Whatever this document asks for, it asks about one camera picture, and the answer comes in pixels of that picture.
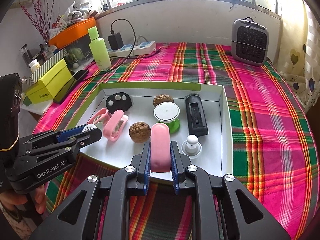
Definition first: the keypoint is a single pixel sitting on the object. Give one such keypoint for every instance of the red berry branches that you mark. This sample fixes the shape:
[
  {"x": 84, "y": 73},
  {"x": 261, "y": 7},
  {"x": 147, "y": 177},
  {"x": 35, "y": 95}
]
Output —
[{"x": 40, "y": 14}]

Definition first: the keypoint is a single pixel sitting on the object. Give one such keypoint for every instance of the white blue power strip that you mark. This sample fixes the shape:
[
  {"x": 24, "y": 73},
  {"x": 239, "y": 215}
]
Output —
[{"x": 144, "y": 48}]

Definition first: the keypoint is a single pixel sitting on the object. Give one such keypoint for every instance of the person left hand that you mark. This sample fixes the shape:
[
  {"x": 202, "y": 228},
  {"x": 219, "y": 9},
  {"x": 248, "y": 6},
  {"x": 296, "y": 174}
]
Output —
[{"x": 12, "y": 199}]

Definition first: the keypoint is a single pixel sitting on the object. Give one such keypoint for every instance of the pink oblong case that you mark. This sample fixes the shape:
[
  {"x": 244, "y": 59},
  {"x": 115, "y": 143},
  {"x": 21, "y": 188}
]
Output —
[{"x": 115, "y": 125}]

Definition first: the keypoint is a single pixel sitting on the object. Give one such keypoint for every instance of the green lotion bottle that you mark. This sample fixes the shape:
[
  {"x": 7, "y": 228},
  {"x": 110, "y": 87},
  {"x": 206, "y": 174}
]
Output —
[{"x": 99, "y": 49}]

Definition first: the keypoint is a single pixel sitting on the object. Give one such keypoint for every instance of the pink clip case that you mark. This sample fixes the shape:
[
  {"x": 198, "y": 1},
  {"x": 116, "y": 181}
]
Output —
[{"x": 160, "y": 148}]

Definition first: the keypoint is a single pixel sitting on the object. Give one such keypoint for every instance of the green white cardboard box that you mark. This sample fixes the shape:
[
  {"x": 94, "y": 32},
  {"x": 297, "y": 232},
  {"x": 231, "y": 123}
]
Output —
[{"x": 216, "y": 157}]

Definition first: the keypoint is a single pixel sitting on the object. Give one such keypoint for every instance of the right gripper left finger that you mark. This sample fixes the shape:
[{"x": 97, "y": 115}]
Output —
[{"x": 99, "y": 208}]

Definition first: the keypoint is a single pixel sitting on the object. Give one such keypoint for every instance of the black power adapter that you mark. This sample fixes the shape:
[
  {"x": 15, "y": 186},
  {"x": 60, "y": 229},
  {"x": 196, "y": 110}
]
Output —
[{"x": 115, "y": 40}]

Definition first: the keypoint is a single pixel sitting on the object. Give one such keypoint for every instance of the black rectangular battery charger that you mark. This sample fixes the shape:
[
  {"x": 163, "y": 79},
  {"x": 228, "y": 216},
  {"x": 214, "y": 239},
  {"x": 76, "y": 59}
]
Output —
[{"x": 196, "y": 118}]

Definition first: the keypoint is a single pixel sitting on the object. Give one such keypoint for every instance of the black round three-button device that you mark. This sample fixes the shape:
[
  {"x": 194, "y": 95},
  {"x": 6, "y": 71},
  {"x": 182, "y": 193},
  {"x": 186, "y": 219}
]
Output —
[{"x": 118, "y": 101}]

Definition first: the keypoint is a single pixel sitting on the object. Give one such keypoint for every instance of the clear plastic storage bin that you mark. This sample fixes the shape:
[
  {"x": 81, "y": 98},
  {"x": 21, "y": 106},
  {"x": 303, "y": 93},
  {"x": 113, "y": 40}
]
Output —
[{"x": 79, "y": 51}]

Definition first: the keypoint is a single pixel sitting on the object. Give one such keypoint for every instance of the dark glass jar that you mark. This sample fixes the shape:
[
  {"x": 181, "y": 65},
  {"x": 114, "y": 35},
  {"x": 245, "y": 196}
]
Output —
[{"x": 26, "y": 54}]

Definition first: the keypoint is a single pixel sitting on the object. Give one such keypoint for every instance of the plaid pink green bedspread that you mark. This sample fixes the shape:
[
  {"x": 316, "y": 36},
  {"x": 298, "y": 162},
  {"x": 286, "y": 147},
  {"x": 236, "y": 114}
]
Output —
[{"x": 275, "y": 152}]

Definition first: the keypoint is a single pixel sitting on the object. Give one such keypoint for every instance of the brown walnut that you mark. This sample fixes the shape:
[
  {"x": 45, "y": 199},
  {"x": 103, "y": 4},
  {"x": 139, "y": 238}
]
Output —
[
  {"x": 162, "y": 98},
  {"x": 139, "y": 132}
]

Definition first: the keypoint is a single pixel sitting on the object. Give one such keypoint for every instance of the striped white gift box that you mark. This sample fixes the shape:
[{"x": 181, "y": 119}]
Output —
[{"x": 46, "y": 67}]

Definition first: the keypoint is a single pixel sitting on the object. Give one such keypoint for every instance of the pink cable winder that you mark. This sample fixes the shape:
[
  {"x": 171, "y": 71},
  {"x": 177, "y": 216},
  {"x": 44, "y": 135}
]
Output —
[{"x": 100, "y": 119}]

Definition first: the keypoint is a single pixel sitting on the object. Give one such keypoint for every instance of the yellow green shoe box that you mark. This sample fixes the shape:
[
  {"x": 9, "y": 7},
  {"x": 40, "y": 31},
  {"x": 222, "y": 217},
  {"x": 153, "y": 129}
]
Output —
[{"x": 48, "y": 86}]

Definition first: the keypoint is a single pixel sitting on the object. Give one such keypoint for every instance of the grey small space heater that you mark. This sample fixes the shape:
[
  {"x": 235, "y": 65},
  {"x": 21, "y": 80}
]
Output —
[{"x": 249, "y": 42}]

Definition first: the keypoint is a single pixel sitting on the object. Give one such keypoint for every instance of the small white round jar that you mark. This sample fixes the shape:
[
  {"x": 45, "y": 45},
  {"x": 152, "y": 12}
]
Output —
[{"x": 89, "y": 127}]

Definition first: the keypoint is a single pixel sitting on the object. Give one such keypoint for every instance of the heart patterned curtain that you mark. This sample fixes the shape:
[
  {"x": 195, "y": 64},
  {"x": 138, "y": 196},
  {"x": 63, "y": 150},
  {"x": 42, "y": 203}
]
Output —
[{"x": 298, "y": 60}]

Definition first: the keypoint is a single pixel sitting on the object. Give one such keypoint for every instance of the white green spool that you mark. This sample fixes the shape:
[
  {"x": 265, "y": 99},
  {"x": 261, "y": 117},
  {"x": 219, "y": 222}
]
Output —
[{"x": 168, "y": 113}]

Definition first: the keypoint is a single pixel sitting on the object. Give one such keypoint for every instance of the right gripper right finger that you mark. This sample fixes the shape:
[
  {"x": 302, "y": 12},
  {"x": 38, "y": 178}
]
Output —
[{"x": 223, "y": 208}]

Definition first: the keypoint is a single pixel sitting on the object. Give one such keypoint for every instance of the orange storage bin lid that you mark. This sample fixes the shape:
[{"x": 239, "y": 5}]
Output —
[{"x": 72, "y": 33}]

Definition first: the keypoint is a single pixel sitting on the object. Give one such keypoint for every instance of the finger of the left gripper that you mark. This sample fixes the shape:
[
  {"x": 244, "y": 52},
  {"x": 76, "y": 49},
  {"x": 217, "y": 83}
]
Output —
[
  {"x": 63, "y": 151},
  {"x": 50, "y": 137}
]

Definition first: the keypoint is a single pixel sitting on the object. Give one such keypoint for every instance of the black smartphone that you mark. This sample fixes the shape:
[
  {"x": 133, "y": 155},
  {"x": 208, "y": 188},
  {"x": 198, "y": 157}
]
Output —
[{"x": 70, "y": 85}]

